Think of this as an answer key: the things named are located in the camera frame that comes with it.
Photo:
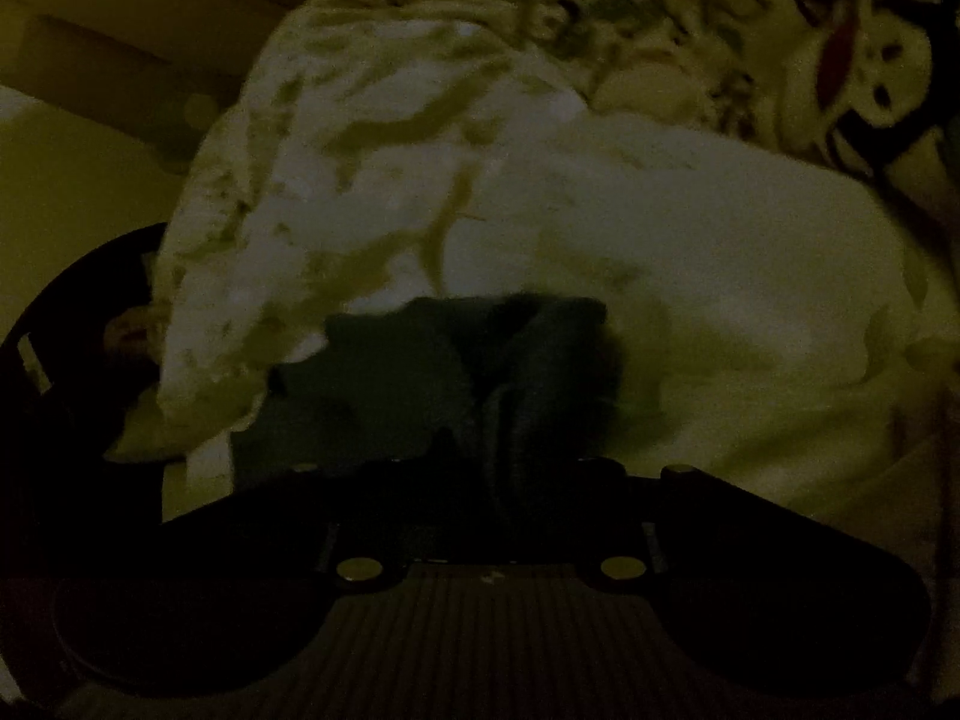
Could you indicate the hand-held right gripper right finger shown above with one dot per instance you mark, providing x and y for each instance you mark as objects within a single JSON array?
[{"x": 604, "y": 504}]

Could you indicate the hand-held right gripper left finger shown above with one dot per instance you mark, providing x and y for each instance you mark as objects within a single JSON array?
[{"x": 405, "y": 496}]

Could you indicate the dark green garment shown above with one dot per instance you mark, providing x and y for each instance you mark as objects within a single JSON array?
[{"x": 420, "y": 367}]

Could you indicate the white printed blanket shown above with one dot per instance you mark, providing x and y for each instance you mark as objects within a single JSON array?
[{"x": 600, "y": 202}]

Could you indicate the dark round object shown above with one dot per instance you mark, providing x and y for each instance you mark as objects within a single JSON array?
[{"x": 75, "y": 420}]

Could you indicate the cartoon printed blanket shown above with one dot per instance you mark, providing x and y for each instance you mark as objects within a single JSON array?
[{"x": 847, "y": 37}]

